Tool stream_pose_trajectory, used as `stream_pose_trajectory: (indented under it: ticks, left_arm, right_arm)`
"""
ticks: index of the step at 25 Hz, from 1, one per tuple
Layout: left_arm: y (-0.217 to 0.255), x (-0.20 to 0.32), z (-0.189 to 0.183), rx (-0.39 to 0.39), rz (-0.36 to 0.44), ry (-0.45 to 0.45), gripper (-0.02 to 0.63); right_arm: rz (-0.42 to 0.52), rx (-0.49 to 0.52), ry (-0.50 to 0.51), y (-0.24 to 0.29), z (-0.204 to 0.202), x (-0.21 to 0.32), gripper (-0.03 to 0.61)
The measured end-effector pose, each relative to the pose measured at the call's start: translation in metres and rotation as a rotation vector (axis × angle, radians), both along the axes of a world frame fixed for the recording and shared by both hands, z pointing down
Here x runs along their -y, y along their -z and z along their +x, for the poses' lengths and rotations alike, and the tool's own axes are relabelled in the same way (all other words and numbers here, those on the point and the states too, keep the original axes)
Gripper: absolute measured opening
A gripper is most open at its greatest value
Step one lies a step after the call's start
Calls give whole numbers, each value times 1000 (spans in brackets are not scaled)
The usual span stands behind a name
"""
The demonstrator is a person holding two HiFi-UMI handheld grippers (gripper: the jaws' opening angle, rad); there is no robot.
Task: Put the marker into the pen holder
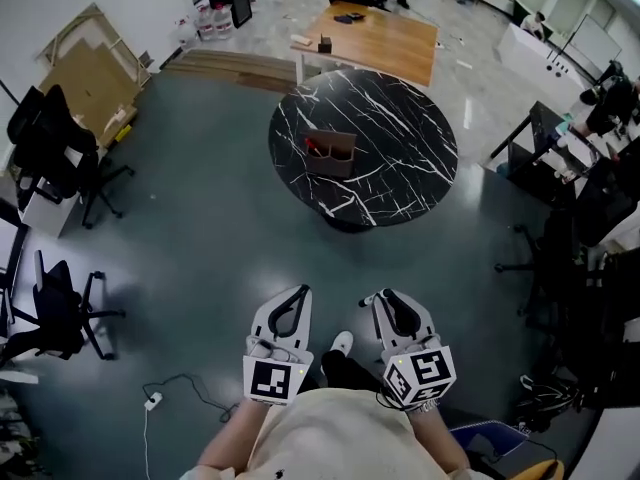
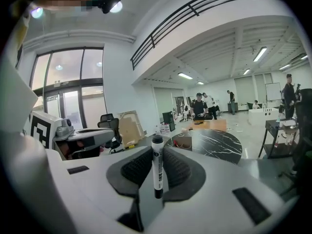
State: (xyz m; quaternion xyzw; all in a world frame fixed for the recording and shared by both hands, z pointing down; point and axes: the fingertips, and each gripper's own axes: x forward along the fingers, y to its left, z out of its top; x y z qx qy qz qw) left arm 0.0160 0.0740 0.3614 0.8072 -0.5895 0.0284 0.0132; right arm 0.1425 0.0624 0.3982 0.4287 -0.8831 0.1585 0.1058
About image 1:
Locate blue folder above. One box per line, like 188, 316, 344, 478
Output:
448, 419, 532, 472

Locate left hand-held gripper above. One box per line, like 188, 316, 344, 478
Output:
243, 284, 315, 407

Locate white long table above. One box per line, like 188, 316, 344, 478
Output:
496, 21, 595, 115

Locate rectangular wooden table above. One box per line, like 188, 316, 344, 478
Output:
289, 0, 440, 88

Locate brown cardboard sheets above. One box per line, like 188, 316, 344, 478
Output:
37, 36, 142, 148

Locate wooden floor planks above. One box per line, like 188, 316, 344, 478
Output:
160, 48, 322, 93

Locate white drawer cabinet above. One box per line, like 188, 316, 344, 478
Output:
18, 186, 85, 240

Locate black floor cable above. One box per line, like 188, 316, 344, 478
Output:
141, 371, 242, 423

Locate person's left forearm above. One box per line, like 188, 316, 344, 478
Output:
196, 398, 264, 472

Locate clear water jug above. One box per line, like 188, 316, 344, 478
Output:
213, 3, 236, 39
196, 5, 217, 42

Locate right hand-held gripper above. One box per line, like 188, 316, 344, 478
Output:
357, 288, 458, 414

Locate black office chair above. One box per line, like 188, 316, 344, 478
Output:
0, 249, 127, 365
5, 84, 137, 231
493, 206, 594, 330

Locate person's right forearm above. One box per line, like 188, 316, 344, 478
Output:
407, 406, 472, 475

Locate person's white shoe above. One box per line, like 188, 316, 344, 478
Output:
329, 330, 355, 356

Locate light wooden frame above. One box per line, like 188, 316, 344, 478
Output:
33, 1, 153, 88

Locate brown pen holder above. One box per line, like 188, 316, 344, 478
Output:
303, 128, 359, 178

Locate whiteboard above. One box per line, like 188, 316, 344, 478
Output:
568, 14, 624, 80

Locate black desk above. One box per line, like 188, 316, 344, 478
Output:
488, 99, 604, 207

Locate round black marble table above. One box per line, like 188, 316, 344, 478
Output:
267, 67, 460, 234

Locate person's cream shirt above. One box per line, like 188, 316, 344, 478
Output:
179, 386, 454, 480

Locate person's black trouser leg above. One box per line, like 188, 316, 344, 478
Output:
319, 350, 389, 397

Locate white power cable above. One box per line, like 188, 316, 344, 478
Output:
142, 407, 153, 480

